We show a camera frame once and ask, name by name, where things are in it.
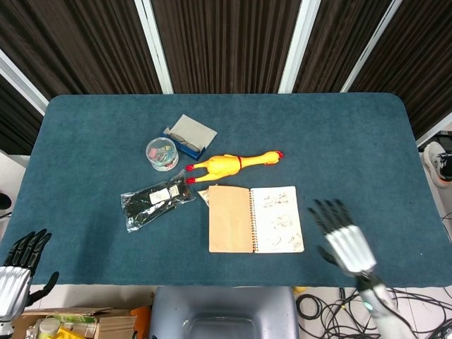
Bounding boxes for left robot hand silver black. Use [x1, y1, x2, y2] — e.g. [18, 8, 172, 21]
[0, 228, 60, 321]

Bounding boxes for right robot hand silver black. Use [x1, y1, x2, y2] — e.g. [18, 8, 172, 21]
[307, 199, 377, 278]

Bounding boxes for brown spiral notebook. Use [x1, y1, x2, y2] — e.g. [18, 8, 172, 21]
[208, 185, 305, 254]

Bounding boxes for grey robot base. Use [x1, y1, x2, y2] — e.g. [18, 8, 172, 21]
[150, 285, 301, 339]

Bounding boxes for pale green bottle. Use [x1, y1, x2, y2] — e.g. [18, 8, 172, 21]
[37, 317, 61, 337]

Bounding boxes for yellow plastic item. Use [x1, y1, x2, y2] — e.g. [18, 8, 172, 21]
[56, 326, 85, 339]

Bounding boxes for black round object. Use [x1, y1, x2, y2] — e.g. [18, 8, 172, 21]
[0, 192, 13, 217]

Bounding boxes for cardboard box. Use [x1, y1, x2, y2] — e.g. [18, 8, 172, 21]
[12, 306, 138, 339]

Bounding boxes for white sneaker orange sole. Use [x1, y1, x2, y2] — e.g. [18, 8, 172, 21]
[422, 141, 452, 188]

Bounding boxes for yellow rubber chicken toy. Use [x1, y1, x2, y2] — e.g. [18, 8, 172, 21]
[185, 150, 285, 184]

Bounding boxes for black socks in clear bag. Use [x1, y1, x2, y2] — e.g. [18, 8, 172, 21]
[120, 170, 197, 233]

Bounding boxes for blue table cloth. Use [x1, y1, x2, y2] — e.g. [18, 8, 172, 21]
[0, 93, 452, 287]

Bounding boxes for dark framed eyeglasses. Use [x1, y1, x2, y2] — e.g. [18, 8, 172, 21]
[165, 129, 205, 151]

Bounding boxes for blue box with grey lid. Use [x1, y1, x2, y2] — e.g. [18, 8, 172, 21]
[160, 114, 218, 160]

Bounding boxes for clear plastic jar of clips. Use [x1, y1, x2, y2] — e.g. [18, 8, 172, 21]
[145, 137, 180, 172]

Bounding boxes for black cable tangle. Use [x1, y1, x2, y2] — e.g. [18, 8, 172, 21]
[295, 285, 452, 339]

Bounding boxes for white partition post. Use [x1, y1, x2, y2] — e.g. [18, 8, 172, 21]
[0, 49, 49, 116]
[278, 0, 331, 95]
[416, 112, 452, 148]
[133, 0, 174, 95]
[340, 0, 403, 93]

